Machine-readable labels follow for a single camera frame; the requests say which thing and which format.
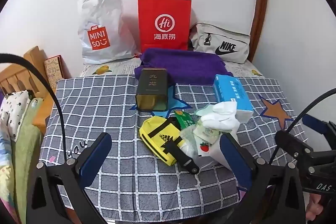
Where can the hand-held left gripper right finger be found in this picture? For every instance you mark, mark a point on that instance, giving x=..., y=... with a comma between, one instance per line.
x=233, y=158

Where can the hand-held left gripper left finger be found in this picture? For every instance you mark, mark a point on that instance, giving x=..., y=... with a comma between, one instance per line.
x=95, y=158

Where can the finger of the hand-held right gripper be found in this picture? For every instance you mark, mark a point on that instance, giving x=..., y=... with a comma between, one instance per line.
x=291, y=141
x=313, y=122

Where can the green white wipes pack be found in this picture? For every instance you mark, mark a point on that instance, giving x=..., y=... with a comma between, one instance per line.
x=206, y=132

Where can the clear plastic packet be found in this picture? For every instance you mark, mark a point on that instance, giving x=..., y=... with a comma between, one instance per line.
x=187, y=145

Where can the green packet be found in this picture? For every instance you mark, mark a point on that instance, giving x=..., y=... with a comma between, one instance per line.
x=185, y=120

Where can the small yellow bag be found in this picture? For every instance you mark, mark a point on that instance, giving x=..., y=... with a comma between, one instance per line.
x=155, y=132

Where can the person's right hand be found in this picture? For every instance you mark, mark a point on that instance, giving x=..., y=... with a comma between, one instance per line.
x=316, y=208

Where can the white strawberry print bag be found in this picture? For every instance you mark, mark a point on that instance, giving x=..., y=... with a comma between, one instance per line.
x=210, y=154

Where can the grey checked blanket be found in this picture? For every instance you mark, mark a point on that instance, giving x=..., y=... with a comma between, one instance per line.
x=105, y=108

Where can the pale green cloth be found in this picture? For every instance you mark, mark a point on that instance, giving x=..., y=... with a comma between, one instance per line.
x=204, y=109

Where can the blue tissue pack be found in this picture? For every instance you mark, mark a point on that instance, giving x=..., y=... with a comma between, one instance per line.
x=228, y=90

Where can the light green cloth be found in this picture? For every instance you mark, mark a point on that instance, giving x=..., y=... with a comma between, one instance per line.
x=25, y=150

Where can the fruit print bed sheet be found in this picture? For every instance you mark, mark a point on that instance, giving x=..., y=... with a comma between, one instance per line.
x=120, y=67

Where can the dark green tin box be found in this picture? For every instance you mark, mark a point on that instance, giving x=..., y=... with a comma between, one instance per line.
x=151, y=82

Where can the pastel printed cloth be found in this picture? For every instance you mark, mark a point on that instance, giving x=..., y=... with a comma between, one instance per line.
x=5, y=187

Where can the white floral cloth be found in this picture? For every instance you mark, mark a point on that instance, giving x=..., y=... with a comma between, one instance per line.
x=13, y=111

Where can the brown kraft box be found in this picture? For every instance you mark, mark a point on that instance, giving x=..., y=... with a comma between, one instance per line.
x=52, y=71

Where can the purple towel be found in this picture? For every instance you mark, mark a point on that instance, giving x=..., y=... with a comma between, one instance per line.
x=189, y=64

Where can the grey fabric pouch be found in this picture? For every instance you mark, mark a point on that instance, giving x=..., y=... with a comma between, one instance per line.
x=236, y=39

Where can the white plastic shopping bag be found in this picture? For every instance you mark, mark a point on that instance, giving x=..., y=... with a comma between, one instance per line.
x=105, y=14

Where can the red paper bag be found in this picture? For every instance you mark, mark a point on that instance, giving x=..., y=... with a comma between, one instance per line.
x=162, y=11

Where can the wooden bed frame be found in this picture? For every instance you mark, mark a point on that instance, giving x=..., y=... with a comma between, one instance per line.
x=31, y=56

